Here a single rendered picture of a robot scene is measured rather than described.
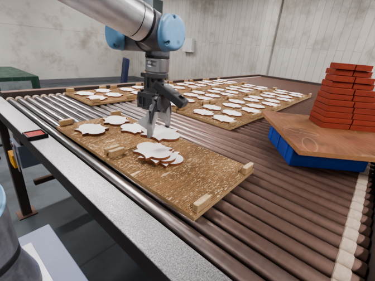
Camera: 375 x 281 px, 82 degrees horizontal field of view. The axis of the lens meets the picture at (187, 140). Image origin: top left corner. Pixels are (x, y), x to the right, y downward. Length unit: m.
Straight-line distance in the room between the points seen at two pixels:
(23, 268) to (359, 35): 5.44
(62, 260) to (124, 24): 0.51
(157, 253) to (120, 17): 0.47
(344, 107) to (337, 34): 4.37
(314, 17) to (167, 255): 5.43
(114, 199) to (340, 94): 1.00
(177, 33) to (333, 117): 0.84
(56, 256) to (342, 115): 1.14
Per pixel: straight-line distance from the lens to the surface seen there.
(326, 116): 1.14
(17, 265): 0.51
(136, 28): 0.49
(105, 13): 0.46
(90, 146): 0.92
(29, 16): 7.81
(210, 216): 0.62
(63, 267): 0.60
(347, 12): 5.53
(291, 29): 5.72
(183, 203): 0.61
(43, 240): 0.67
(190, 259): 0.52
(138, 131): 1.03
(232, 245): 0.56
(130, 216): 0.60
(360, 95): 1.21
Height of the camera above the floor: 1.32
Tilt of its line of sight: 23 degrees down
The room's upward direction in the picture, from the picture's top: 5 degrees clockwise
